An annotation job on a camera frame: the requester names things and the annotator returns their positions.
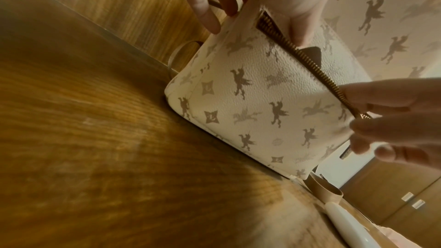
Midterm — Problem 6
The person's right hand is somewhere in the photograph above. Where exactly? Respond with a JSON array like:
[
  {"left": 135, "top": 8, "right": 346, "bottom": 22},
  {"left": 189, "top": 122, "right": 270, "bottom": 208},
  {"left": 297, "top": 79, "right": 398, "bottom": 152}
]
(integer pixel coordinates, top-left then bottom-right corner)
[{"left": 339, "top": 77, "right": 441, "bottom": 165}]

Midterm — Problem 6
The cream patterned backpack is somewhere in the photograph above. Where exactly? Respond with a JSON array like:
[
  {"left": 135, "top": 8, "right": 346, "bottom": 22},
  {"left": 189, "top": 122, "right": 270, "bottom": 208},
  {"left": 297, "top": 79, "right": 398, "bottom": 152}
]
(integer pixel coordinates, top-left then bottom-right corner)
[{"left": 164, "top": 0, "right": 441, "bottom": 204}]

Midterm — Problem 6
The white earbud case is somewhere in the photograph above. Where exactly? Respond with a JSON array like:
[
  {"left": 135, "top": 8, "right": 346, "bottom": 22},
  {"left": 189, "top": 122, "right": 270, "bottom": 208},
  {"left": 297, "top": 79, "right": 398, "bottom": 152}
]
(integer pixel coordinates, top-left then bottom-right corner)
[{"left": 325, "top": 202, "right": 387, "bottom": 248}]

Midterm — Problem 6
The brown wardrobe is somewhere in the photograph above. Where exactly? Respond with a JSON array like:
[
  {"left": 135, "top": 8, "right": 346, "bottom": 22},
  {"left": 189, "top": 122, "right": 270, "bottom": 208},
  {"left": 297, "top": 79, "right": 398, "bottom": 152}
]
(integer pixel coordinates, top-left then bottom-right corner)
[{"left": 339, "top": 157, "right": 441, "bottom": 231}]

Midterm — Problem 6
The pink bed sheet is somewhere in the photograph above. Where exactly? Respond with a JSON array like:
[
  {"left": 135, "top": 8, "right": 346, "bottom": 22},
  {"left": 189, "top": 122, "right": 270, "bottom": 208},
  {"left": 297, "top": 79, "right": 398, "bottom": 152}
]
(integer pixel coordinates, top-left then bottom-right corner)
[{"left": 373, "top": 225, "right": 419, "bottom": 248}]

